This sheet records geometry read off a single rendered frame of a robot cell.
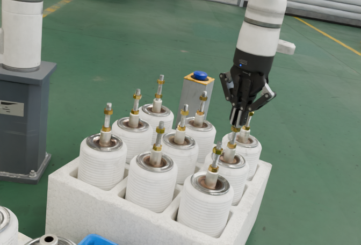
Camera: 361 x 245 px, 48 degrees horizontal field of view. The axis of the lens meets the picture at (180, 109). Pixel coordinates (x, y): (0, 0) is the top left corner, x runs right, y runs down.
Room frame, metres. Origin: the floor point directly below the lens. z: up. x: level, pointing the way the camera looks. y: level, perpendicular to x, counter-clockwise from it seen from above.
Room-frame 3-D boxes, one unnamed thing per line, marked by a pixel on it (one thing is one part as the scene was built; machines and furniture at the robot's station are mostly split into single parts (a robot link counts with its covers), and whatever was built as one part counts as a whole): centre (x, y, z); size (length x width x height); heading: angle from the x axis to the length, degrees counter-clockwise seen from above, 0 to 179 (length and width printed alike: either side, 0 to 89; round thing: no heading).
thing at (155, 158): (0.69, 0.03, 0.26); 0.02 x 0.02 x 0.03
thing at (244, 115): (0.75, -0.13, 0.36); 0.03 x 0.01 x 0.05; 49
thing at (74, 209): (0.80, -0.01, 0.09); 0.39 x 0.39 x 0.18; 70
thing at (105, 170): (0.73, 0.14, 0.16); 0.10 x 0.10 x 0.18
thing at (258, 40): (0.78, -0.13, 0.52); 0.11 x 0.09 x 0.06; 139
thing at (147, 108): (0.96, 0.06, 0.25); 0.08 x 0.08 x 0.01
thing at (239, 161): (0.76, -0.12, 0.25); 0.08 x 0.08 x 0.01
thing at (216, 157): (0.65, -0.08, 0.30); 0.01 x 0.01 x 0.08
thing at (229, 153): (0.76, -0.12, 0.26); 0.02 x 0.02 x 0.03
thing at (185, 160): (0.80, -0.01, 0.16); 0.10 x 0.10 x 0.18
